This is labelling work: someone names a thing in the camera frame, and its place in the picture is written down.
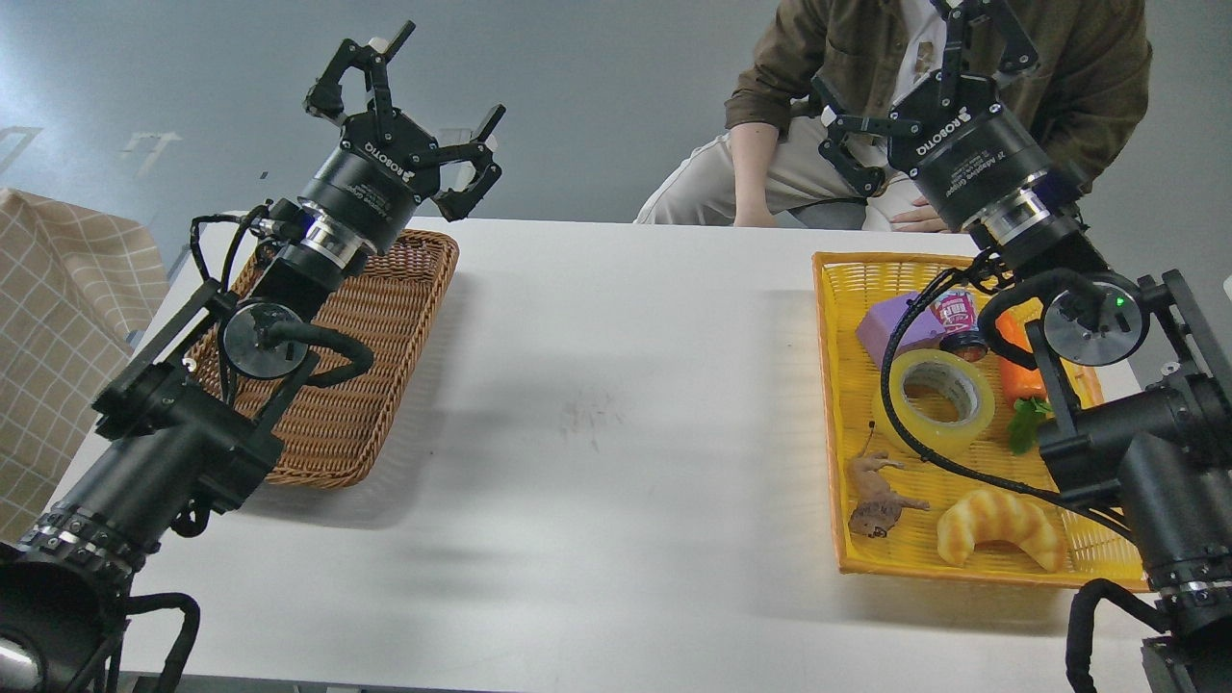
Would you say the brown wicker basket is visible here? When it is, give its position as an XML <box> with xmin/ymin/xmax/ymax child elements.
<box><xmin>184</xmin><ymin>228</ymin><xmax>460</xmax><ymax>490</ymax></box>

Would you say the beige checkered cloth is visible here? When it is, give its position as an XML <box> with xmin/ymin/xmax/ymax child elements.
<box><xmin>1</xmin><ymin>187</ymin><xmax>168</xmax><ymax>544</ymax></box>

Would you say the purple foam block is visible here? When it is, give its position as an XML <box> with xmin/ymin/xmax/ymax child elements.
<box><xmin>855</xmin><ymin>291</ymin><xmax>946</xmax><ymax>369</ymax></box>

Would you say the yellow tape roll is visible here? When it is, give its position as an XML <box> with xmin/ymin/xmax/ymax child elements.
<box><xmin>890</xmin><ymin>349</ymin><xmax>997</xmax><ymax>461</ymax></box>

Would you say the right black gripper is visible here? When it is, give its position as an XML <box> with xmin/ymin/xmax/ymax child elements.
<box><xmin>809</xmin><ymin>0</ymin><xmax>1055</xmax><ymax>233</ymax></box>

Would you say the small pink labelled jar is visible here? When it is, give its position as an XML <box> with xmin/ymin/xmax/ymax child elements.
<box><xmin>929</xmin><ymin>289</ymin><xmax>988</xmax><ymax>363</ymax></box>

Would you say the seated person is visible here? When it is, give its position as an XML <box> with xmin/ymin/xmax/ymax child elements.
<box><xmin>634</xmin><ymin>0</ymin><xmax>1153</xmax><ymax>234</ymax></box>

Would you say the person's hand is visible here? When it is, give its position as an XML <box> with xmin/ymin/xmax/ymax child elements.
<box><xmin>890</xmin><ymin>197</ymin><xmax>955</xmax><ymax>234</ymax></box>

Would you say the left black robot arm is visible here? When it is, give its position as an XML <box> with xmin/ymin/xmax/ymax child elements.
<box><xmin>2</xmin><ymin>22</ymin><xmax>505</xmax><ymax>692</ymax></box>

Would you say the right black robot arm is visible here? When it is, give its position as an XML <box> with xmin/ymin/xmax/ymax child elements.
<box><xmin>809</xmin><ymin>1</ymin><xmax>1230</xmax><ymax>692</ymax></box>

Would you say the orange toy carrot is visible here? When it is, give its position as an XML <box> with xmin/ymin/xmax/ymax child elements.
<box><xmin>995</xmin><ymin>311</ymin><xmax>1053</xmax><ymax>455</ymax></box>

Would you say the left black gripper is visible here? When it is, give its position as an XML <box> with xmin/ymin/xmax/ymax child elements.
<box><xmin>299</xmin><ymin>21</ymin><xmax>506</xmax><ymax>255</ymax></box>

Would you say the toy croissant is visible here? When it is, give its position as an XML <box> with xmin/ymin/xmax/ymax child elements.
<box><xmin>938</xmin><ymin>488</ymin><xmax>1066</xmax><ymax>572</ymax></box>

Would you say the brown toy lion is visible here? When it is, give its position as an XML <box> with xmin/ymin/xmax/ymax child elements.
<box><xmin>846</xmin><ymin>420</ymin><xmax>931</xmax><ymax>539</ymax></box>

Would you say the yellow plastic basket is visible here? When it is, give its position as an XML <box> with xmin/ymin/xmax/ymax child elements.
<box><xmin>811</xmin><ymin>252</ymin><xmax>1149</xmax><ymax>592</ymax></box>

